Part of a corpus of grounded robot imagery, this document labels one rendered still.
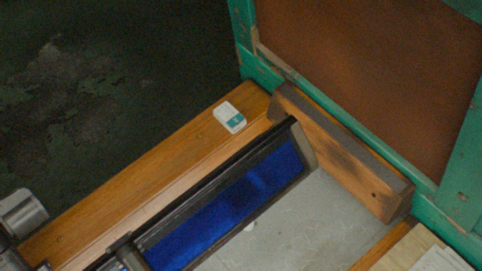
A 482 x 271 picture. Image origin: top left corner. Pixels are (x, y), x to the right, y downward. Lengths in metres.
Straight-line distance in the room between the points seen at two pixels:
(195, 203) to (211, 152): 0.44
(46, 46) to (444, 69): 2.03
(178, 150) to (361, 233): 0.37
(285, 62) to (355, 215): 0.30
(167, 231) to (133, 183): 0.45
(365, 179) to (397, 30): 0.28
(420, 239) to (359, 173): 0.14
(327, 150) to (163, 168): 0.31
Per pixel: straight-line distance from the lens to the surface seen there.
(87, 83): 2.29
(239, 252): 0.96
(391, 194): 0.88
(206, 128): 1.07
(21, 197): 0.95
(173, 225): 0.60
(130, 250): 0.58
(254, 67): 1.09
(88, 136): 2.13
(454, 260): 0.93
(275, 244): 0.96
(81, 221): 1.04
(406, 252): 0.93
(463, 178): 0.79
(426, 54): 0.70
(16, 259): 0.95
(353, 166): 0.91
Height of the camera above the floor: 1.63
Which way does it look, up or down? 56 degrees down
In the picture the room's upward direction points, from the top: 12 degrees counter-clockwise
